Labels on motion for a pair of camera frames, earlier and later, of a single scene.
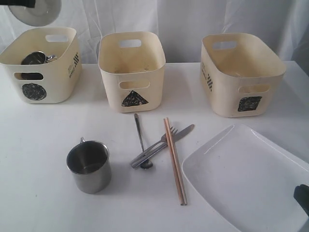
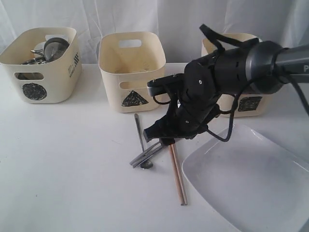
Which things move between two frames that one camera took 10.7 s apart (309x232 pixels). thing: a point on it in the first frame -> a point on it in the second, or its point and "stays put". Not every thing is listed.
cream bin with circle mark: (56, 82) stays put
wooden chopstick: (185, 203) stays put
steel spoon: (148, 165) stays put
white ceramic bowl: (45, 12) -> (39, 46)
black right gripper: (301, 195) -> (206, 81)
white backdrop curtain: (182, 24) stays put
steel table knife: (134, 164) stays put
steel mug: (90, 162) -> (54, 48)
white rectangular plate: (250, 181) stays put
